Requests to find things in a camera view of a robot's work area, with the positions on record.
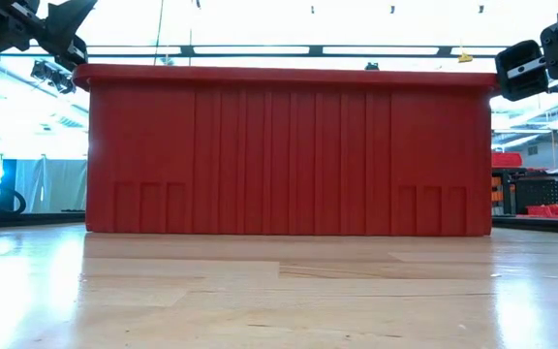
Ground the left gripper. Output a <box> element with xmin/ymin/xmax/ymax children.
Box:
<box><xmin>0</xmin><ymin>0</ymin><xmax>99</xmax><ymax>73</ymax></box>

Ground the red storage bin on shelf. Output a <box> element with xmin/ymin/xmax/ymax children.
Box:
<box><xmin>490</xmin><ymin>151</ymin><xmax>524</xmax><ymax>170</ymax></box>

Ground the red plastic bin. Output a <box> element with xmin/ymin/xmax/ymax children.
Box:
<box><xmin>72</xmin><ymin>63</ymin><xmax>500</xmax><ymax>238</ymax></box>

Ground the black ceiling fixture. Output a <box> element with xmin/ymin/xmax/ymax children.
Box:
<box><xmin>30</xmin><ymin>59</ymin><xmax>78</xmax><ymax>95</ymax></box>

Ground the black pegboard shelf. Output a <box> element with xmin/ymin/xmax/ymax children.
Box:
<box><xmin>490</xmin><ymin>167</ymin><xmax>558</xmax><ymax>217</ymax></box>

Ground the red plastic parts pile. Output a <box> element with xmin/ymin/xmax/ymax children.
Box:
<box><xmin>524</xmin><ymin>203</ymin><xmax>558</xmax><ymax>218</ymax></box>

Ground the grey curtain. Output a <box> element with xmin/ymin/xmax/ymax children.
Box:
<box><xmin>14</xmin><ymin>157</ymin><xmax>89</xmax><ymax>215</ymax></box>

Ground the black overhead crossbar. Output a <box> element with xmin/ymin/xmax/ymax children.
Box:
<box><xmin>0</xmin><ymin>44</ymin><xmax>509</xmax><ymax>59</ymax></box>

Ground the black aluminium table frame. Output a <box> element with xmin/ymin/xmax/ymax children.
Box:
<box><xmin>0</xmin><ymin>208</ymin><xmax>558</xmax><ymax>236</ymax></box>

